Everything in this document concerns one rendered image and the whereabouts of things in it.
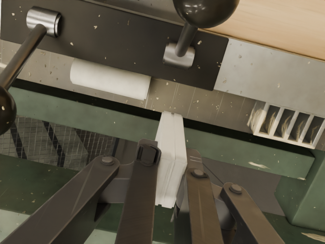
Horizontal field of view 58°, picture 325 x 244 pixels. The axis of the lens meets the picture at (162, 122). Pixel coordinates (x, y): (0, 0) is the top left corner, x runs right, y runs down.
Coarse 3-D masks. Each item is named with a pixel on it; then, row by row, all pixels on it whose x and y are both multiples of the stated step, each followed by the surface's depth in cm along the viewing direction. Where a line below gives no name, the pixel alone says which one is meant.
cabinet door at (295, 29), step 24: (240, 0) 28; (264, 0) 27; (288, 0) 27; (312, 0) 27; (240, 24) 28; (264, 24) 28; (288, 24) 28; (312, 24) 28; (288, 48) 29; (312, 48) 29
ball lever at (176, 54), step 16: (176, 0) 16; (192, 0) 15; (208, 0) 15; (224, 0) 15; (192, 16) 16; (208, 16) 15; (224, 16) 16; (192, 32) 20; (176, 48) 24; (192, 48) 26; (176, 64) 26
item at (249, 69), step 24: (0, 0) 26; (240, 48) 27; (264, 48) 27; (240, 72) 28; (264, 72) 28; (288, 72) 28; (312, 72) 28; (264, 96) 29; (288, 96) 29; (312, 96) 29
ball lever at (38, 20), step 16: (32, 16) 25; (48, 16) 25; (32, 32) 24; (48, 32) 25; (32, 48) 23; (16, 64) 22; (0, 80) 20; (0, 96) 18; (0, 112) 18; (16, 112) 20; (0, 128) 19
